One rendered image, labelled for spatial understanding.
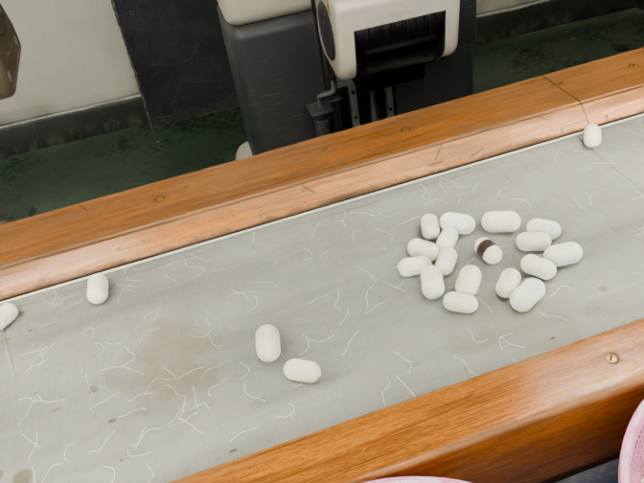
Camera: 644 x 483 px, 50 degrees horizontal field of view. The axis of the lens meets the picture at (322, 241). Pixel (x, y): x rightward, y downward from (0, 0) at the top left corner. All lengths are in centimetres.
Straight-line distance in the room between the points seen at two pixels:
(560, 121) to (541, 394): 42
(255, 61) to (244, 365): 98
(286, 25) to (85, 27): 130
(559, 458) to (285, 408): 22
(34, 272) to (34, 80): 200
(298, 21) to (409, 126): 68
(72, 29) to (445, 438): 233
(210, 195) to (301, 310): 21
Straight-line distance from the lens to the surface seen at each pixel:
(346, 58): 122
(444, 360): 59
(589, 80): 95
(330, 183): 78
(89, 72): 273
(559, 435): 56
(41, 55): 272
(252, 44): 148
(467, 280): 63
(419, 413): 52
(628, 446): 52
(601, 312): 64
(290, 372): 58
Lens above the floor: 118
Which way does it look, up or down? 38 degrees down
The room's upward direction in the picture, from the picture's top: 10 degrees counter-clockwise
